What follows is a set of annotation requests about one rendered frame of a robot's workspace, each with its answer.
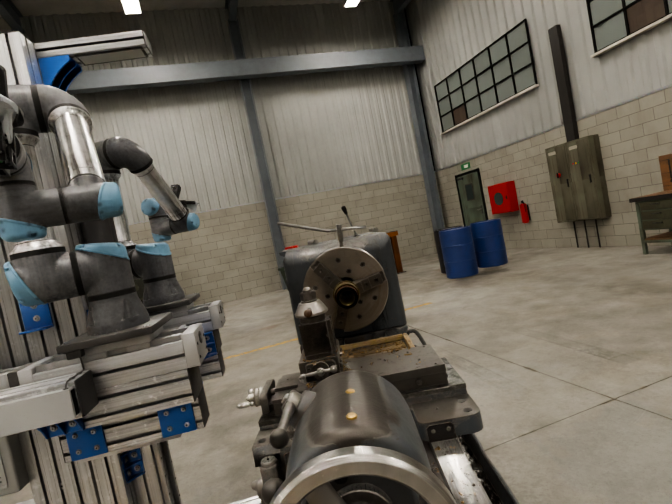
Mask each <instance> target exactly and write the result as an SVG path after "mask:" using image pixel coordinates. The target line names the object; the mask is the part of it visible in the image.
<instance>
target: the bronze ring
mask: <svg viewBox="0 0 672 504"><path fill-rule="evenodd" d="M344 291H351V292H352V293H353V294H352V296H351V297H350V298H348V299H344V298H342V297H341V296H340V295H341V293H342V292H344ZM359 296H360V292H359V288H358V286H357V285H356V284H355V283H353V282H351V281H347V280H346V281H341V282H339V283H338V284H337V285H336V286H335V288H334V290H333V298H334V300H335V302H336V303H337V304H338V305H339V306H340V307H342V308H345V309H349V308H352V307H354V306H355V305H356V304H357V302H358V300H359Z"/></svg>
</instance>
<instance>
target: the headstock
mask: <svg viewBox="0 0 672 504"><path fill-rule="evenodd" d="M371 233H374V234H371ZM366 234H367V235H366ZM358 235H360V237H358V236H356V237H353V236H354V235H353V236H348V237H343V239H344V240H343V246H353V247H357V248H360V249H362V250H364V251H366V252H368V253H369V254H370V255H372V256H373V257H374V258H375V259H376V260H377V261H378V262H379V263H380V265H381V266H382V268H383V270H384V273H385V275H386V279H387V280H388V298H387V302H386V305H385V307H384V309H383V311H382V313H381V314H380V315H379V317H378V318H377V319H376V320H375V321H374V322H373V323H371V324H370V325H368V326H367V327H365V328H362V329H360V330H357V331H354V332H353V331H351V332H344V330H338V329H334V333H335V338H336V339H339V338H344V337H349V336H354V335H359V334H365V333H370V332H375V331H380V330H385V329H390V328H396V327H400V326H404V325H406V324H407V319H406V314H405V309H404V304H403V299H402V294H401V289H400V284H399V279H398V274H397V270H396V265H395V260H394V255H393V250H392V245H391V240H390V237H389V235H388V234H386V233H384V232H368V233H363V234H358ZM363 235H366V236H363ZM338 246H339V241H338V239H333V240H328V241H323V242H318V244H314V245H309V244H308V245H303V246H300V247H299V248H296V249H292V250H290V251H287V252H286V254H285V257H284V260H283V265H284V270H285V276H286V285H287V290H288V291H289V296H290V301H291V306H292V311H293V316H294V321H295V326H296V331H297V336H298V341H299V344H300V345H302V340H301V335H300V330H299V324H300V320H299V318H296V317H295V313H296V310H297V307H298V304H299V303H301V300H300V295H299V294H300V293H301V292H302V290H303V283H304V278H305V275H306V273H307V271H308V269H309V267H310V266H311V264H312V263H313V262H314V260H315V259H316V258H317V257H318V256H319V255H321V254H322V253H323V252H325V251H327V250H329V249H331V248H334V247H338ZM379 253H380V254H379ZM303 269H304V270H303ZM391 269H392V270H391ZM302 276H303V277H302ZM396 312H397V313H396ZM398 312H399V313H398ZM395 318H396V319H395ZM400 321H401V322H400Z"/></svg>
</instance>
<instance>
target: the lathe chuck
mask: <svg viewBox="0 0 672 504"><path fill-rule="evenodd" d="M317 260H318V261H319V262H321V263H322V264H323V265H324V266H326V267H327V268H328V269H329V270H330V271H332V272H333V273H334V274H335V275H337V276H338V277H339V278H340V279H341V278H344V277H347V278H351V279H353V280H354V281H356V280H358V279H361V278H364V277H366V276H369V275H372V274H374V273H377V272H380V271H383V274H384V277H385V279H386V275H385V273H384V270H383V268H382V266H381V265H380V263H379V262H378V261H377V260H376V259H375V258H374V257H373V256H372V255H370V254H369V253H368V252H366V251H364V250H362V249H359V248H356V247H352V246H343V247H340V246H339V247H335V248H332V249H329V250H327V251H325V252H324V253H322V254H321V255H319V256H318V257H317V258H316V259H315V260H314V262H313V263H312V264H311V266H310V267H309V269H308V271H307V273H306V275H305V278H304V283H303V289H304V288H305V287H309V288H311V290H315V292H316V298H317V299H320V301H322V302H323V303H324V305H325V306H326V307H327V308H328V311H327V312H326V313H325V315H331V318H332V323H333V328H334V325H335V319H336V313H337V307H338V304H337V303H336V302H335V300H334V298H333V289H332V288H331V287H329V285H328V284H327V283H326V282H324V281H323V280H322V278H320V277H319V276H318V275H317V274H316V273H314V272H313V271H314V270H313V269H312V268H311V267H312V266H313V265H314V263H315V262H316V261H317ZM387 298H388V280H387V279H386V280H385V281H383V283H382V284H379V285H377V286H374V287H372V288H371V289H369V290H366V291H364V292H363V293H360V296H359V300H358V302H357V304H356V305H355V306H354V307H352V308H349V311H348V315H347V319H346V325H345V329H344V332H351V331H357V330H360V329H362V328H365V327H367V326H368V325H370V324H371V323H373V322H374V321H375V320H376V319H377V318H378V317H379V315H380V314H381V313H382V311H383V309H384V307H385V305H386V302H387Z"/></svg>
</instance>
